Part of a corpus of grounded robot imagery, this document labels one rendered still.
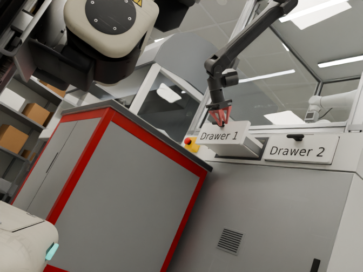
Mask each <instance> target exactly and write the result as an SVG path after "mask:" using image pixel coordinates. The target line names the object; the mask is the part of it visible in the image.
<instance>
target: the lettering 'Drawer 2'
mask: <svg viewBox="0 0 363 272"><path fill-rule="evenodd" d="M274 147H275V146H273V147H272V149H271V152H270V154H272V150H273V148H274ZM275 148H277V147H275ZM320 148H323V147H319V149H320ZM286 149H287V148H286ZM277 150H278V148H277ZM277 150H276V152H277ZM298 150H299V149H298ZM298 150H297V152H298ZM302 150H305V149H302ZM302 150H301V151H300V153H299V154H300V155H301V153H306V150H305V151H304V152H302ZM324 150H325V149H324V148H323V151H324ZM323 151H322V152H323ZM276 152H275V153H273V154H276ZM284 152H287V153H286V154H284ZM284 152H283V155H287V154H288V149H287V151H284ZM293 152H294V155H296V154H297V152H296V153H295V149H294V151H293ZM293 152H292V149H291V155H292V154H293ZM322 152H320V153H319V154H321V153H322ZM319 154H318V155H317V157H322V155H319ZM301 156H304V155H301Z"/></svg>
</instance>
